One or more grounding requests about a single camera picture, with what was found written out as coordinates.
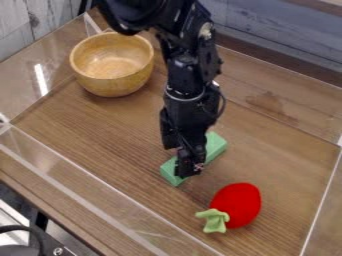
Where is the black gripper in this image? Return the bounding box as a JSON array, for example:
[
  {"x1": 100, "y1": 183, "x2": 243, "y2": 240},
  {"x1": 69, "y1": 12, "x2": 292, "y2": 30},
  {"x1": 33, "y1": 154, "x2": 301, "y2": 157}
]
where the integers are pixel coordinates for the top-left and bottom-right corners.
[{"x1": 158, "y1": 89, "x2": 221, "y2": 178}]

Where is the green rectangular block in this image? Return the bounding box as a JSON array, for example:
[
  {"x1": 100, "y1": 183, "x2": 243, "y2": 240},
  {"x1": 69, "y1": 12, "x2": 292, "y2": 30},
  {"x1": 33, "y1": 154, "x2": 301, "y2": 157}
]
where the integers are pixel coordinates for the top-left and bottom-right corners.
[{"x1": 158, "y1": 132, "x2": 226, "y2": 187}]

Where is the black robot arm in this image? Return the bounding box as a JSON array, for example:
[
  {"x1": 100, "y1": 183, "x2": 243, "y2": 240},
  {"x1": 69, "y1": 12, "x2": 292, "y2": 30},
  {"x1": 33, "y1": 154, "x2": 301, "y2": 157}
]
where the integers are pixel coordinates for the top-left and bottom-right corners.
[{"x1": 96, "y1": 0, "x2": 225, "y2": 178}]

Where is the brown wooden bowl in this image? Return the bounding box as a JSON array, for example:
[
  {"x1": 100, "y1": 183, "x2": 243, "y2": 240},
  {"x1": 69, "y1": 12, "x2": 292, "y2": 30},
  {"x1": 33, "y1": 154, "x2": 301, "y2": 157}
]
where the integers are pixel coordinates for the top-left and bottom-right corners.
[{"x1": 69, "y1": 32, "x2": 154, "y2": 97}]

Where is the red plush strawberry toy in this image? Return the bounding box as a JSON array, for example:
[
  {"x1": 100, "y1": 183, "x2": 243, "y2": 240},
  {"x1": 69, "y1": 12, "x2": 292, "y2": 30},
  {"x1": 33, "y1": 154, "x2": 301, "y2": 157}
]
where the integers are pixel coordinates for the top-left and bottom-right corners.
[{"x1": 194, "y1": 183, "x2": 261, "y2": 233}]

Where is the clear acrylic tray wall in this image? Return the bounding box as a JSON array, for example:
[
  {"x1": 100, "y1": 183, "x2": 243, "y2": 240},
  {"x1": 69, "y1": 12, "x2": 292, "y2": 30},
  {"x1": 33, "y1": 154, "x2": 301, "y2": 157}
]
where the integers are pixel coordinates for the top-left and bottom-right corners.
[{"x1": 0, "y1": 114, "x2": 222, "y2": 256}]

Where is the black cable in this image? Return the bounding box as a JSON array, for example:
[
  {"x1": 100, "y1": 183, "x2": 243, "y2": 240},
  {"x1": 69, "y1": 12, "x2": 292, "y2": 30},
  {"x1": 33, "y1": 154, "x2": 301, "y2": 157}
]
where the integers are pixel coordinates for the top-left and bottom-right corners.
[{"x1": 0, "y1": 224, "x2": 45, "y2": 256}]

